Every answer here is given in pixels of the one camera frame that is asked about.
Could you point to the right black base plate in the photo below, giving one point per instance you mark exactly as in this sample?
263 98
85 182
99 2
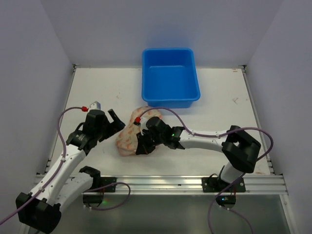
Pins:
213 184

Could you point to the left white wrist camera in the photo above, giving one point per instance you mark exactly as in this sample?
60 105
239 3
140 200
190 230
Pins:
93 106

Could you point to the floral mesh laundry bag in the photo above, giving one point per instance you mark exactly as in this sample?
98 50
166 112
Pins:
127 142

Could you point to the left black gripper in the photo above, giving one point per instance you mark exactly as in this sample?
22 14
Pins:
110 125

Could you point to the blue plastic bin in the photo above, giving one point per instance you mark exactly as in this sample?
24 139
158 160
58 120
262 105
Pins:
169 77

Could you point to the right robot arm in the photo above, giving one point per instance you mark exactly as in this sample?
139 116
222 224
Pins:
240 149

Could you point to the aluminium mounting rail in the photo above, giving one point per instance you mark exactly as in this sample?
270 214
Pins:
193 185

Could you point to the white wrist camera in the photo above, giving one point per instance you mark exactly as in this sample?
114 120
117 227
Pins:
93 106
141 123

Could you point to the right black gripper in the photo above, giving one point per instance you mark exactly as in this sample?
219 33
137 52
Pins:
144 142

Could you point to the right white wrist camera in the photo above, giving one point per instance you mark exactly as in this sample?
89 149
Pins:
141 123

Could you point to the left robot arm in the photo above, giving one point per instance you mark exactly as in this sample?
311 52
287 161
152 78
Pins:
42 207

